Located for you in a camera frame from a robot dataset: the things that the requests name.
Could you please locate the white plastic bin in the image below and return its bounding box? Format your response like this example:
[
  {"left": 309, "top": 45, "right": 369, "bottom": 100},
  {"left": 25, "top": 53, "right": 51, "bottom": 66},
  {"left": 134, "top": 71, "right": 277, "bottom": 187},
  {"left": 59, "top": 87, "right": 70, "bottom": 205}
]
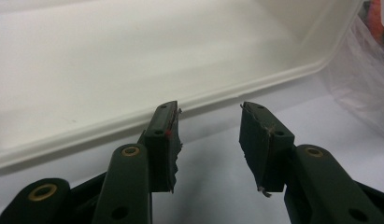
[{"left": 0, "top": 0, "right": 365, "bottom": 172}]

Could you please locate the clear plastic bag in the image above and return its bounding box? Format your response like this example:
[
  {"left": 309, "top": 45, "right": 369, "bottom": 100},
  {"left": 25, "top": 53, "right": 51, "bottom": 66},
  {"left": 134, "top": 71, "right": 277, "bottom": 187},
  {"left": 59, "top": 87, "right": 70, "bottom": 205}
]
[{"left": 320, "top": 8, "right": 384, "bottom": 141}]

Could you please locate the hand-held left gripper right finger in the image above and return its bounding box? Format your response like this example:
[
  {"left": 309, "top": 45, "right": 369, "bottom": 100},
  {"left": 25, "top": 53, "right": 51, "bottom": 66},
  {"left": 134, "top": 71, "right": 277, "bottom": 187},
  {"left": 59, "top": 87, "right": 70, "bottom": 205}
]
[{"left": 238, "top": 101, "right": 296, "bottom": 198}]

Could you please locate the red chip packet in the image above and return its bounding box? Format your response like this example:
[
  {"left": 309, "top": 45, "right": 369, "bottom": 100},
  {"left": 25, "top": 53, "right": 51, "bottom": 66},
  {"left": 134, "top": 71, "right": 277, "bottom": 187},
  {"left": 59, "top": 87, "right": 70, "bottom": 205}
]
[{"left": 361, "top": 0, "right": 384, "bottom": 41}]

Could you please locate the white table mat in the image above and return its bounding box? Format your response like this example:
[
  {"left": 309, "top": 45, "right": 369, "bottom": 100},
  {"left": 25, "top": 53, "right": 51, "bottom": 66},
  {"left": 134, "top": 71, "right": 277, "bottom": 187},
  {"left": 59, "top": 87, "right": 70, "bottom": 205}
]
[{"left": 0, "top": 71, "right": 384, "bottom": 224}]

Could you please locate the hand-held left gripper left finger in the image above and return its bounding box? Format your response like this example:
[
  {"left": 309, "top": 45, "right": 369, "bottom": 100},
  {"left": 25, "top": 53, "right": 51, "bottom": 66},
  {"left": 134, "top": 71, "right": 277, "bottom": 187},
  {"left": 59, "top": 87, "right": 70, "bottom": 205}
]
[{"left": 139, "top": 100, "right": 183, "bottom": 194}]

